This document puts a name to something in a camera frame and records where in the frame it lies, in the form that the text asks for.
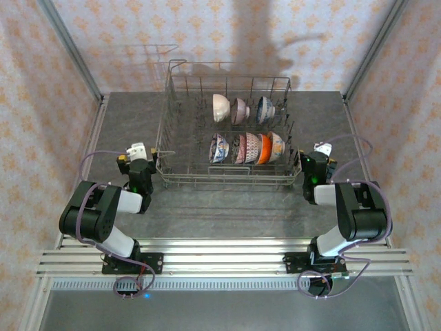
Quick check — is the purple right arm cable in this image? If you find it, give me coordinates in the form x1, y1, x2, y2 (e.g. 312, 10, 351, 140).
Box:
298, 134, 393, 300

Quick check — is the aluminium mounting rail beam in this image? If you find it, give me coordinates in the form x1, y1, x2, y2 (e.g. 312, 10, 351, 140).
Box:
36, 237, 414, 279

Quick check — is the pale pink bowl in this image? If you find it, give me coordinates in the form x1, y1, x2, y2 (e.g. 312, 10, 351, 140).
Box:
212, 93, 231, 123

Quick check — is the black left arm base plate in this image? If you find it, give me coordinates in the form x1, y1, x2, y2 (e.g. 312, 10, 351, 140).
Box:
101, 252, 163, 276

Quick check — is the brown geometric patterned bowl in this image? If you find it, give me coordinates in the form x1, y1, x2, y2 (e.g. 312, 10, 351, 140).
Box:
243, 132, 261, 165

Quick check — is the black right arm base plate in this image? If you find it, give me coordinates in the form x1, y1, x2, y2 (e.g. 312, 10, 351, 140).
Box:
284, 252, 348, 276

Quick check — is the blue white patterned bowl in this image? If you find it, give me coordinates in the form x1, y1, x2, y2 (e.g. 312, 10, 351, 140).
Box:
255, 95, 276, 125

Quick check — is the grey wire dish rack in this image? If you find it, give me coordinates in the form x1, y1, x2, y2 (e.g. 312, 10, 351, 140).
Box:
155, 59, 301, 190

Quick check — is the pink bowl brown inside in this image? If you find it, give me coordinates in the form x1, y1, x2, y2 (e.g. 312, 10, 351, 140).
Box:
230, 97, 251, 125

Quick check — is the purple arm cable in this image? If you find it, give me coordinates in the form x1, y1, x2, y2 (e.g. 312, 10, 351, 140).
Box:
75, 150, 156, 300
298, 134, 393, 300

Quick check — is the aluminium frame post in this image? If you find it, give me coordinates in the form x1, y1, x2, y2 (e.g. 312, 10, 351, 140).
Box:
37, 0, 105, 101
343, 0, 411, 101

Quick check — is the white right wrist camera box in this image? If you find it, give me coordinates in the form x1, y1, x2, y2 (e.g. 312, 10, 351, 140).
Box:
312, 141, 334, 157

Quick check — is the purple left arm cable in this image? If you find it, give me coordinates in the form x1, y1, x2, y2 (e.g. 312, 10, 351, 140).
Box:
75, 150, 156, 300

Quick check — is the grey slotted cable duct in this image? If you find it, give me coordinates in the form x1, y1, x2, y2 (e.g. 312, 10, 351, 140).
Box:
51, 278, 311, 291

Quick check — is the orange floral bowl teal rim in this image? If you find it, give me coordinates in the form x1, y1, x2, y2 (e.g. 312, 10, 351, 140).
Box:
267, 130, 286, 163

